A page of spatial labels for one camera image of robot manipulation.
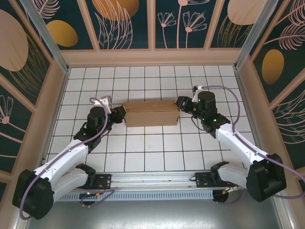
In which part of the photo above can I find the brown cardboard box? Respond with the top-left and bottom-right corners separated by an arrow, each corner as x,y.
122,100 -> 180,127

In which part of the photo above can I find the grey metal sheet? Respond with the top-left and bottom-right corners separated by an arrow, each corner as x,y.
14,188 -> 294,229

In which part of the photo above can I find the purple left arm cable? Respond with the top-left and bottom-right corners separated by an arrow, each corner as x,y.
18,96 -> 117,220

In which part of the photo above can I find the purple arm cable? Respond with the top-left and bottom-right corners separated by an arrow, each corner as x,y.
201,84 -> 305,206
18,96 -> 117,220

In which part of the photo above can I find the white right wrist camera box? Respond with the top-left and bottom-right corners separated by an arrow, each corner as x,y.
192,84 -> 203,103

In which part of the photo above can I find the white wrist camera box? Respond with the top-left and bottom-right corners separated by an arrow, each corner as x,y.
192,84 -> 203,103
93,95 -> 112,114

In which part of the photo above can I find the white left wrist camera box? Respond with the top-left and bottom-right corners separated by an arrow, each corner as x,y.
93,95 -> 112,114

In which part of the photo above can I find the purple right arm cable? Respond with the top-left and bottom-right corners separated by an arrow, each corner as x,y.
201,84 -> 305,206

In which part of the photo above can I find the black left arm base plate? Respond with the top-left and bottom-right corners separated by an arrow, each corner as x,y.
68,173 -> 112,190

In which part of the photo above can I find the aluminium mounting rail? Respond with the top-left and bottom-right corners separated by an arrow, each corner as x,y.
22,169 -> 283,191

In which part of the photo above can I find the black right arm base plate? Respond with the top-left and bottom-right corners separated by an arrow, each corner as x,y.
194,171 -> 239,189

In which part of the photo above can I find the aluminium frame post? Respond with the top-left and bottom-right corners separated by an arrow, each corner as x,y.
19,0 -> 70,73
233,0 -> 278,70

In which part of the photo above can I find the grey slotted cable duct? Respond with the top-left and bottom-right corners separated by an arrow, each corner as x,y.
32,190 -> 214,202

